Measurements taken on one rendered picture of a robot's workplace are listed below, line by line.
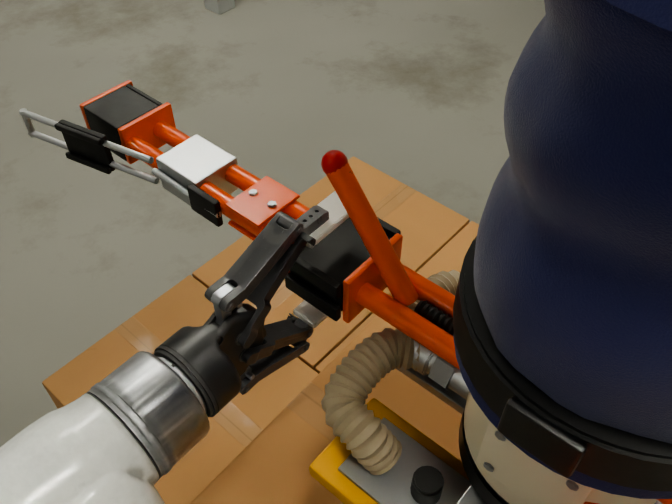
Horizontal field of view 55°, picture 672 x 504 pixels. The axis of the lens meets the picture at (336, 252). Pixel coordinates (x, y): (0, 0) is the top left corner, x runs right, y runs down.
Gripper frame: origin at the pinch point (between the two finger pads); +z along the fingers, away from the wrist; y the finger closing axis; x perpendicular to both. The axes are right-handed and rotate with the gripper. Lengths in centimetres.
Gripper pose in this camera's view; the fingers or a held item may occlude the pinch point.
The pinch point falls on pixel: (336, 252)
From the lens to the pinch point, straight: 64.7
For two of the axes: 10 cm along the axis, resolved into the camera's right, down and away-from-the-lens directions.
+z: 6.4, -5.6, 5.2
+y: 0.0, 6.9, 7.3
